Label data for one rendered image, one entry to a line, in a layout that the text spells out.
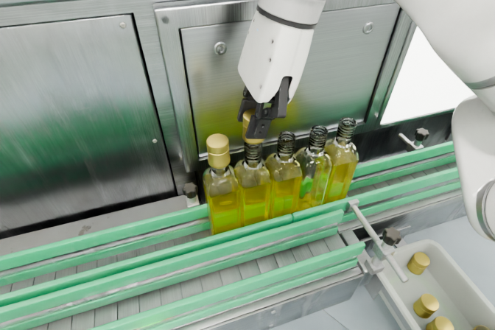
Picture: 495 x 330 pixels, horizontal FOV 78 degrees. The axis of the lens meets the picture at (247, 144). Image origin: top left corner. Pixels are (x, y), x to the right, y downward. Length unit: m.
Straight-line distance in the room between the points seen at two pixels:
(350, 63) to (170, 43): 0.35
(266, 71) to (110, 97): 0.31
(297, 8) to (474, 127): 0.27
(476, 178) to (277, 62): 0.30
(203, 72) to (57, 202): 0.43
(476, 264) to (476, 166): 0.51
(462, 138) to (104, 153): 0.60
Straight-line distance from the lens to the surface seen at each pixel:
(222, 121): 0.60
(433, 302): 0.79
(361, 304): 0.80
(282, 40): 0.35
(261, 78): 0.38
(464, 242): 1.00
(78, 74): 0.57
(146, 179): 0.72
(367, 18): 0.63
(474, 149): 0.49
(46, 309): 0.66
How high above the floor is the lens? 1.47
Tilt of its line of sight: 42 degrees down
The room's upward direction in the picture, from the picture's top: straight up
